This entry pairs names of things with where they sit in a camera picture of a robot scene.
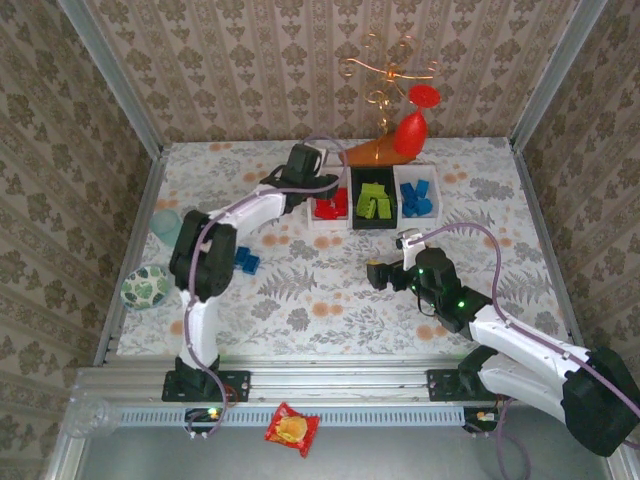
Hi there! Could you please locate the black plastic bin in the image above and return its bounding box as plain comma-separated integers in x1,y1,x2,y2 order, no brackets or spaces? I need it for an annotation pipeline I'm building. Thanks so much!
349,166,404,231

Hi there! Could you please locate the white bin holding blue bricks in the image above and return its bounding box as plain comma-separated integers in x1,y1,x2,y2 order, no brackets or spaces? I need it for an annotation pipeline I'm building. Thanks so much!
393,163,446,226

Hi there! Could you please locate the white bin holding red bricks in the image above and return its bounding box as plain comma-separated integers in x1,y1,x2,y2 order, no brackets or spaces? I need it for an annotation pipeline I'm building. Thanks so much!
305,167,353,231

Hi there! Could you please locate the red goblet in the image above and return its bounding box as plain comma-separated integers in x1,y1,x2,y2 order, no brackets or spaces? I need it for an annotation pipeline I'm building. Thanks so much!
392,83,444,157

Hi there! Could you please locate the black controller board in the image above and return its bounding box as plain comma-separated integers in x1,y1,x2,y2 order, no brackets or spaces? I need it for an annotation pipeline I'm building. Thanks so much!
187,407,224,426
462,407,501,434

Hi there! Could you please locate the light blue plastic cup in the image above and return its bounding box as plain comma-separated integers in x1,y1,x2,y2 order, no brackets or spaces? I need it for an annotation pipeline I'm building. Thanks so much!
149,208,184,246

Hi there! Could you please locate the red snack packet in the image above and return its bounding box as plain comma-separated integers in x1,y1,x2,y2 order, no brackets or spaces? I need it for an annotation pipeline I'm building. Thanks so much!
263,401,321,459

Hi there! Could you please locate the green leaf patterned bowl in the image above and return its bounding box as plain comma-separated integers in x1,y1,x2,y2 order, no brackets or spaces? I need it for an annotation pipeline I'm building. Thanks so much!
119,264,172,312

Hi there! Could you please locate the clear plastic cup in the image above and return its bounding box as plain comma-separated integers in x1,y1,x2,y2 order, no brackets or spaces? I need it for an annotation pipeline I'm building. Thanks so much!
64,394,121,441

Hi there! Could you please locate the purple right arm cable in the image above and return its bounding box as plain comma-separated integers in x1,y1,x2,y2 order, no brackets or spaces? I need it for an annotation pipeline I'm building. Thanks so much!
407,222,640,479

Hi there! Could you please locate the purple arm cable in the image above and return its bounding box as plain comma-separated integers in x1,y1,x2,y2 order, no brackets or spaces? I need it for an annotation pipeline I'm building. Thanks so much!
407,222,640,479
182,133,349,441

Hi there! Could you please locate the gold wire ornament wooden base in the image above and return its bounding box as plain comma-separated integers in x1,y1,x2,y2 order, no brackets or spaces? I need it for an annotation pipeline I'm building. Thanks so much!
338,30,445,169

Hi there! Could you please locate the aluminium front rail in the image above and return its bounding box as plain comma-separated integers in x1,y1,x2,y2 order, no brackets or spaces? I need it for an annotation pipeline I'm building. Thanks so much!
74,355,619,407

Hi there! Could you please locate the aluminium table side rail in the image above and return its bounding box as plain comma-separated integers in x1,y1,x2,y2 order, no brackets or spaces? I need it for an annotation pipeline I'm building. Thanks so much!
93,147,169,364
508,137,592,365

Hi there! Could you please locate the grey slotted cable duct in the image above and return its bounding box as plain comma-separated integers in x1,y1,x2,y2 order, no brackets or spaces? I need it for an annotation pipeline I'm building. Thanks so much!
119,403,471,427

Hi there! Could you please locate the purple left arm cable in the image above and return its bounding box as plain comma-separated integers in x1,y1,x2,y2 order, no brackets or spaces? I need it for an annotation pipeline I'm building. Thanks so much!
182,133,349,441

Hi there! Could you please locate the aluminium frame post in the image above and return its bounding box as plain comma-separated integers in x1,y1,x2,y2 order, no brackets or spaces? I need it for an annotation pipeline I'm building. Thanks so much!
508,0,610,151
55,0,165,157

